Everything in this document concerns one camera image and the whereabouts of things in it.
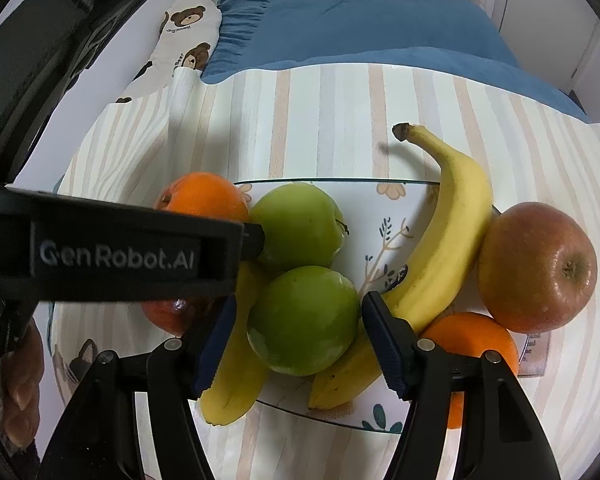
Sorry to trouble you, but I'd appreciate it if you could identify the bear print pillow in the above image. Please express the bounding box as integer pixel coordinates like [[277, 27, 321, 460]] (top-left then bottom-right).
[[115, 0, 224, 106]]

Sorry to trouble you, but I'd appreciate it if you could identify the dark red apple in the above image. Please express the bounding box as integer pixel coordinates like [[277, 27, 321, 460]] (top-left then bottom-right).
[[141, 296, 216, 337]]

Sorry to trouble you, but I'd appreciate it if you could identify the red yellow apple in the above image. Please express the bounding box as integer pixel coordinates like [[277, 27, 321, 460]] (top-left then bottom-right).
[[477, 202, 598, 333]]

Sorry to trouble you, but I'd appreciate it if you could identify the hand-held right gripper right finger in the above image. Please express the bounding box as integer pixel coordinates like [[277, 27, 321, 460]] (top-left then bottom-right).
[[361, 290, 563, 480]]

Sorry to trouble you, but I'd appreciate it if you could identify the yellow banana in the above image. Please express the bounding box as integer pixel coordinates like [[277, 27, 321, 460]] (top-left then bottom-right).
[[200, 260, 272, 427], [307, 122, 495, 411]]

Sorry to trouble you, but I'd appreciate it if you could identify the oval floral plate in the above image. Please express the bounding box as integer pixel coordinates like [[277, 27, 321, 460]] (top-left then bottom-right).
[[232, 179, 523, 435]]

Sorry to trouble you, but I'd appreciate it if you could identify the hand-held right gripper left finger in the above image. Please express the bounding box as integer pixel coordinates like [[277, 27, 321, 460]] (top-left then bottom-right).
[[37, 294, 238, 480]]

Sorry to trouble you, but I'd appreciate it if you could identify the cat print striped blanket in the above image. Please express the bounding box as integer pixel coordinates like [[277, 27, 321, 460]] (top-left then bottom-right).
[[47, 62, 600, 480]]

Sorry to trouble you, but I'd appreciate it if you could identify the blue pillow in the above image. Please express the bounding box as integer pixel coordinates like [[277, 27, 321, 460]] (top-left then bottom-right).
[[200, 0, 593, 123]]

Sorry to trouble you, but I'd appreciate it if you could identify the green apple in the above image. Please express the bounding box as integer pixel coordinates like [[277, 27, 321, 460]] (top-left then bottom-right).
[[248, 183, 350, 273], [246, 266, 362, 377]]

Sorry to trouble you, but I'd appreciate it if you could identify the orange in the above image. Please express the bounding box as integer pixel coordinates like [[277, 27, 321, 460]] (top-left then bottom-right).
[[153, 172, 251, 226], [420, 311, 521, 431]]

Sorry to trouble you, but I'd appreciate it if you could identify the white door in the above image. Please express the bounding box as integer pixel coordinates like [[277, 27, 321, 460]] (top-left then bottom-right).
[[497, 0, 600, 96]]

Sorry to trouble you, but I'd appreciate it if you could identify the person's left hand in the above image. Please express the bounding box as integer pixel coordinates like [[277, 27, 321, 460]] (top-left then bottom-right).
[[2, 320, 46, 448]]

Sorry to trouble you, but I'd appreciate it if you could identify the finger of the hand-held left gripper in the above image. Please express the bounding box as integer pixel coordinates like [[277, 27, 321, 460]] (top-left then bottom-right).
[[242, 221, 267, 262]]

